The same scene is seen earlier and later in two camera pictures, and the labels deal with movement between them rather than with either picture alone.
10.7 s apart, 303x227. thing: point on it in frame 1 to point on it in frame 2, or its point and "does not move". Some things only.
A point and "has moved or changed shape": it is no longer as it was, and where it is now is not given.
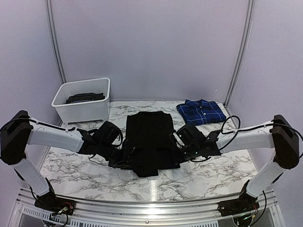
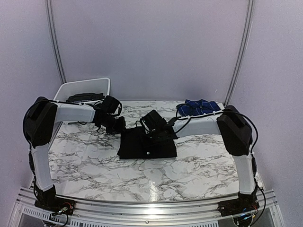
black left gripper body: [116, 159] to [112, 126]
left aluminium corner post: [51, 23] does not move
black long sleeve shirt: [148, 147] has moved or changed shape
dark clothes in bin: [85, 97] does not move
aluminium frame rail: [269, 211] does not move
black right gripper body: [186, 156] to [155, 138]
